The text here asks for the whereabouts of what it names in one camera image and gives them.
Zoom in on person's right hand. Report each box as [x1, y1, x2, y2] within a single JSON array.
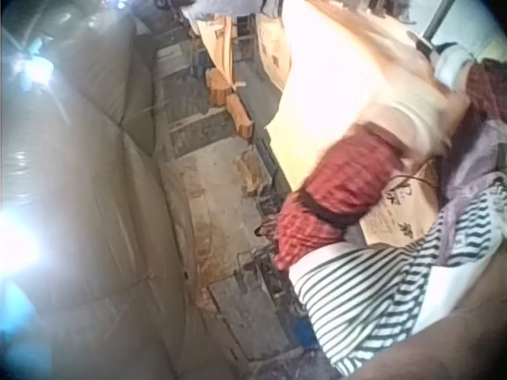
[[411, 31, 478, 90]]

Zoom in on person's left hand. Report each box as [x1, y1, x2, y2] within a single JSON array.
[[368, 94, 472, 162]]

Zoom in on printed brown cardboard box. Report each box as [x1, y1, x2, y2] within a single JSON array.
[[359, 161, 441, 249]]

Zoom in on tall printed cardboard carton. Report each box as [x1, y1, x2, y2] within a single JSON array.
[[256, 11, 295, 93]]

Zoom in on orange wooden blocks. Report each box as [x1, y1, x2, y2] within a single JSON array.
[[204, 66, 255, 140]]

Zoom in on thin dark cable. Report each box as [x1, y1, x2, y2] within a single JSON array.
[[386, 172, 436, 193]]

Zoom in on wooden frame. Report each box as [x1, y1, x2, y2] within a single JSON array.
[[196, 14, 257, 82]]

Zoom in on metal machine frame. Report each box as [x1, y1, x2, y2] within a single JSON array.
[[233, 142, 322, 361]]

